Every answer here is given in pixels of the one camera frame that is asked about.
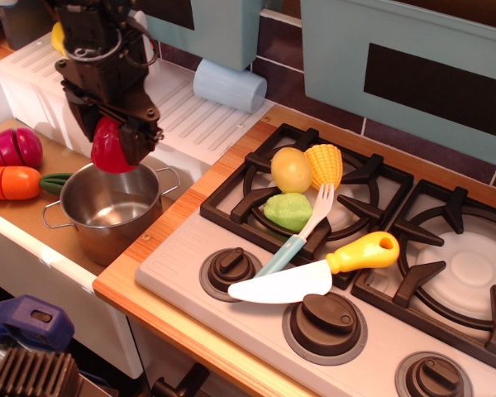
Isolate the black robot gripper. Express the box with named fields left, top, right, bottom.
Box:
left=55, top=45, right=164, bottom=165

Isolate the red toy sweet potato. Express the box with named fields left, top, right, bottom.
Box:
left=91, top=116, right=136, bottom=174

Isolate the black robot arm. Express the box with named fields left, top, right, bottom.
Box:
left=50, top=1, right=162, bottom=173

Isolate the stainless steel pot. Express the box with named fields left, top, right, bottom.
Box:
left=41, top=164, right=181, bottom=266

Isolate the yellow toy potato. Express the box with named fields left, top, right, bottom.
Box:
left=270, top=147, right=312, bottom=194

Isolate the grey toy faucet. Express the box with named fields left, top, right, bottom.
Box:
left=131, top=10, right=159, bottom=69

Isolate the purple wooden toy onion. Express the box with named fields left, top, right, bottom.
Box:
left=0, top=127, right=43, bottom=168

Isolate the yellow toy banana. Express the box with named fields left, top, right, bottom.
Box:
left=50, top=22, right=66, bottom=56

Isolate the orange wooden toy carrot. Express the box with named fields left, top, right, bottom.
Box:
left=0, top=165, right=72, bottom=201

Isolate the light blue plastic cup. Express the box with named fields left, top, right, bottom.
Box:
left=193, top=59, right=267, bottom=113

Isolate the teal cabinet above faucet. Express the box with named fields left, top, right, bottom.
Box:
left=133, top=1, right=265, bottom=70

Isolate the left brown stove knob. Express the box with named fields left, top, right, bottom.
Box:
left=199, top=247, right=262, bottom=303

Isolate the brown stove knob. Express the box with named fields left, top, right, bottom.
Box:
left=395, top=351, right=475, bottom=397
left=282, top=293, right=368, bottom=366
left=199, top=247, right=262, bottom=303

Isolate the left black burner grate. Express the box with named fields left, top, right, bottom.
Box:
left=199, top=122, right=415, bottom=261

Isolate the black burner grate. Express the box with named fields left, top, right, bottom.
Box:
left=199, top=122, right=415, bottom=261
left=351, top=180, right=496, bottom=369

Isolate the green toy vegetable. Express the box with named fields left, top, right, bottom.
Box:
left=263, top=193, right=312, bottom=232

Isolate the blue clamp tool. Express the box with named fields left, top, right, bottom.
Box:
left=0, top=294, right=75, bottom=353

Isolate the white and blue toy fork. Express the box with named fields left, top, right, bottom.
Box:
left=255, top=184, right=335, bottom=278

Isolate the yellow toy corn piece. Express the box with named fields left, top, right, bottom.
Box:
left=305, top=144, right=344, bottom=190

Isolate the black ribbed heat sink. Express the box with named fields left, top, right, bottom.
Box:
left=0, top=347, right=92, bottom=397

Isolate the middle brown stove knob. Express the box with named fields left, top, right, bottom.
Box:
left=282, top=293, right=368, bottom=366

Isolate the teal toy oven cabinet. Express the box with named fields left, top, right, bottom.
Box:
left=301, top=1, right=496, bottom=165

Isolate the right brown stove knob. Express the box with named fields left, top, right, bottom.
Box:
left=395, top=351, right=475, bottom=397

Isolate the right black burner grate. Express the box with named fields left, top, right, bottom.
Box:
left=351, top=180, right=496, bottom=369

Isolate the white toy knife yellow handle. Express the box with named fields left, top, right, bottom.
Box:
left=227, top=232, right=400, bottom=304

